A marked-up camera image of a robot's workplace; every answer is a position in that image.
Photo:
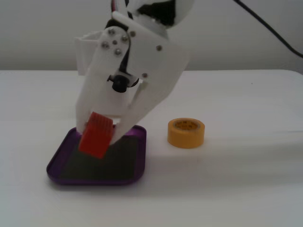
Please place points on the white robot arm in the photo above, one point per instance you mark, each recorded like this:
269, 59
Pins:
165, 11

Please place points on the purple metal tray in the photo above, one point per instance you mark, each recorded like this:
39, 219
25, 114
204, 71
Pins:
99, 165

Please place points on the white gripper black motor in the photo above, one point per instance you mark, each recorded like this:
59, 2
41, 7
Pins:
158, 62

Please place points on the yellow tape roll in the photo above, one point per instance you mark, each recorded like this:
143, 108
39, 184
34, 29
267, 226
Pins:
184, 137

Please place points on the red rectangular block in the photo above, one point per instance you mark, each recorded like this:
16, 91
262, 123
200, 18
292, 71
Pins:
94, 139

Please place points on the white plastic pen holder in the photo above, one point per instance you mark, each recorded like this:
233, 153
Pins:
81, 54

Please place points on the small black camera module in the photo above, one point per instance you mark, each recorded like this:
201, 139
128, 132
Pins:
119, 84

